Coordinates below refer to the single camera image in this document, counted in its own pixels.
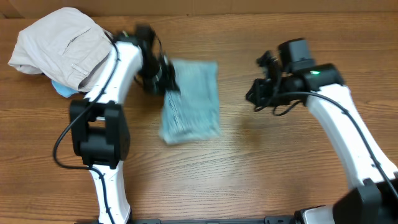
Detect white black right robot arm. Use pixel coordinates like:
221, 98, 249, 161
246, 38, 397, 224

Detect light blue folded garment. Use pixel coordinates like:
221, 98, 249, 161
52, 80, 78, 98

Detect light blue denim shorts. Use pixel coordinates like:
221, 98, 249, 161
159, 59, 221, 145

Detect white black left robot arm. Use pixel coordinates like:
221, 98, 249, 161
67, 24, 180, 223

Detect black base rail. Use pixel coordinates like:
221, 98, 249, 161
127, 215, 300, 224

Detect beige folded trousers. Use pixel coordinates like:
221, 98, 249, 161
8, 7, 113, 92

